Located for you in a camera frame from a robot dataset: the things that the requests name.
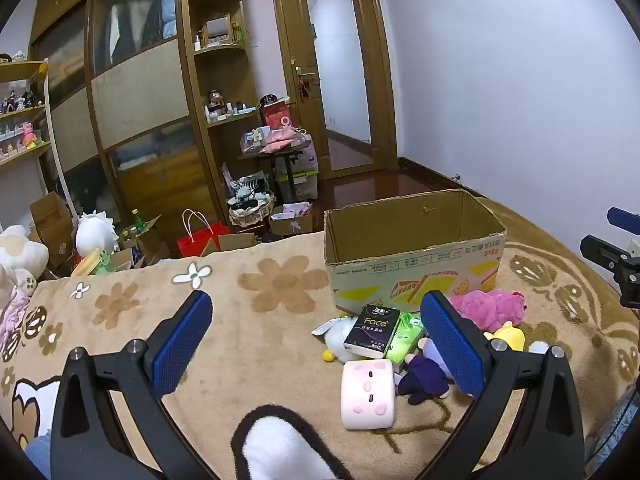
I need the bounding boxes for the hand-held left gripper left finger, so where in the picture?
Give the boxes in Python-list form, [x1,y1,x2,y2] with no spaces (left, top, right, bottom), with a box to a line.
[50,289,221,480]

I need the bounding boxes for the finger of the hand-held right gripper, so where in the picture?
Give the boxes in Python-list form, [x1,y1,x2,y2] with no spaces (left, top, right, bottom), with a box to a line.
[580,234,640,281]
[606,206,640,235]

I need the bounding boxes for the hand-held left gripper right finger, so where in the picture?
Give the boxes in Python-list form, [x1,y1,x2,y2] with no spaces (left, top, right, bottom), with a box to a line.
[415,290,586,480]

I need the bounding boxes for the white-haired plush doll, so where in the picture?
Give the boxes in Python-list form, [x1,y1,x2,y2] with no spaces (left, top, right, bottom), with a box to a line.
[397,337,456,406]

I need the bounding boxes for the pink strawberry plush toy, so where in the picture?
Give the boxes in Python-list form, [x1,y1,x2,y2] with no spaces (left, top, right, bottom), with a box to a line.
[448,288,530,333]

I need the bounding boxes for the pink pig roll plush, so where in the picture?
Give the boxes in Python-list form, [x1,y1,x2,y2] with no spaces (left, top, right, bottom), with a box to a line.
[341,358,396,430]

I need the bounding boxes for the black and white plush toy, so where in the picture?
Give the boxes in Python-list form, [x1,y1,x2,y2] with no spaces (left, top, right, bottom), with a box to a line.
[311,316,358,363]

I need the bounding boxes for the green tissue pack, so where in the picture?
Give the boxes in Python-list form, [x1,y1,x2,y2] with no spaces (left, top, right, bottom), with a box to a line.
[385,311,426,365]

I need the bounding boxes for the yellow plush toy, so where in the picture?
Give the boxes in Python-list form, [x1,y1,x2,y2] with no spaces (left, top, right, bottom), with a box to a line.
[482,324,526,352]

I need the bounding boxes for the black tissue pack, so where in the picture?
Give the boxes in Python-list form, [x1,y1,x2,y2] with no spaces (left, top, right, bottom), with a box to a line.
[343,304,401,359]

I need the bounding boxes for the red paper bag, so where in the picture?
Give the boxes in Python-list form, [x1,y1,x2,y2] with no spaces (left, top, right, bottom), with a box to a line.
[176,209,231,258]

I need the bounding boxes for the beige flower printed blanket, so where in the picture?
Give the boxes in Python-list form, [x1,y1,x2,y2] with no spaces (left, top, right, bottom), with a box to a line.
[0,199,640,480]

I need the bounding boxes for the cardboard box with bottles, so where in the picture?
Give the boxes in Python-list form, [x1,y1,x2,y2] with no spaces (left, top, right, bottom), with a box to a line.
[117,215,171,267]

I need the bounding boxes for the flat cardboard box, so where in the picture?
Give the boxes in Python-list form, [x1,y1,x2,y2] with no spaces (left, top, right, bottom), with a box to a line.
[219,232,258,253]

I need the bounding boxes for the green frog toy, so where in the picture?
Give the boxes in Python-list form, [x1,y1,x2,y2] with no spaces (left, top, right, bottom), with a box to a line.
[70,249,117,277]

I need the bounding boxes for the large white plush toy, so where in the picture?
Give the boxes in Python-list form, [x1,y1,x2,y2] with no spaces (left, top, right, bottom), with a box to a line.
[75,210,121,258]

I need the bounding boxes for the wicker basket with socks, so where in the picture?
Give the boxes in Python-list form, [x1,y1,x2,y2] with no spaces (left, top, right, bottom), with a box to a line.
[227,172,277,228]

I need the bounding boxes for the open cardboard box pink items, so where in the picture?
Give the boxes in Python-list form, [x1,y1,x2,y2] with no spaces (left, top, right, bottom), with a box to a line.
[268,202,315,236]

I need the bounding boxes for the pink fabric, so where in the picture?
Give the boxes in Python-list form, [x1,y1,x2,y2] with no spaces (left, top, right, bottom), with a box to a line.
[0,287,31,346]

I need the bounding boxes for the tall cardboard box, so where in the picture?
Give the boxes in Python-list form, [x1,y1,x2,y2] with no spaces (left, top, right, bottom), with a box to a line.
[29,192,76,268]

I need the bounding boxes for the person's left leg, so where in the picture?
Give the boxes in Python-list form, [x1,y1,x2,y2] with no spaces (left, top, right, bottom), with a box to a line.
[25,430,53,480]

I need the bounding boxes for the beige bear plush toy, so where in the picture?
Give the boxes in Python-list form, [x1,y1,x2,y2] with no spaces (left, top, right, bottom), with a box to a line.
[0,225,48,296]

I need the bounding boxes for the clear plastic storage bin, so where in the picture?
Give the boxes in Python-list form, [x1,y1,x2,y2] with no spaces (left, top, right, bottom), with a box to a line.
[272,140,321,201]

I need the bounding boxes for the small dark side table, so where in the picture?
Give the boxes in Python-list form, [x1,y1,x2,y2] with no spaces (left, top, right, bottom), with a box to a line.
[237,147,311,206]

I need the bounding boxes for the pink pouches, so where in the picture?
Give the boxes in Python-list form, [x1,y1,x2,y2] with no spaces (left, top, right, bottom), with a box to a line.
[259,127,307,153]

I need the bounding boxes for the red gift box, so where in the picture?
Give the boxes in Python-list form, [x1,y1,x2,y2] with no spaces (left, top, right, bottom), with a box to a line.
[260,101,293,133]

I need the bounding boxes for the wooden wardrobe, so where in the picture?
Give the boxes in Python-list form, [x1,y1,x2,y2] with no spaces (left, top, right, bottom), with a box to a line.
[30,0,236,241]

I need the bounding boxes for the row of small figurines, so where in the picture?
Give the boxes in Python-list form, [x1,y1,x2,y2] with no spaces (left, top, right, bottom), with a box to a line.
[0,87,46,113]

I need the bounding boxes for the wooden corner shelf unit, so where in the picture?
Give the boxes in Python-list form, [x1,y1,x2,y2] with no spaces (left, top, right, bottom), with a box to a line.
[179,0,266,226]

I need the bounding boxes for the wooden door with mirror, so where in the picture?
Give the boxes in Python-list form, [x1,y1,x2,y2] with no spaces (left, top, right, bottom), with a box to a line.
[270,0,398,181]

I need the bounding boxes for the metal door handle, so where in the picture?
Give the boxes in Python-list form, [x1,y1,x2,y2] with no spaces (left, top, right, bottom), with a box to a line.
[292,60,317,86]

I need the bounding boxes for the wooden picture frame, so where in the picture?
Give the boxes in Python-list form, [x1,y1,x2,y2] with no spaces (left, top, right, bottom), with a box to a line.
[204,12,233,48]

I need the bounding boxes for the yellow wall shelf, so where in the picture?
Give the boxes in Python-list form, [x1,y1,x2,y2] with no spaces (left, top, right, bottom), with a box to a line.
[0,60,53,166]

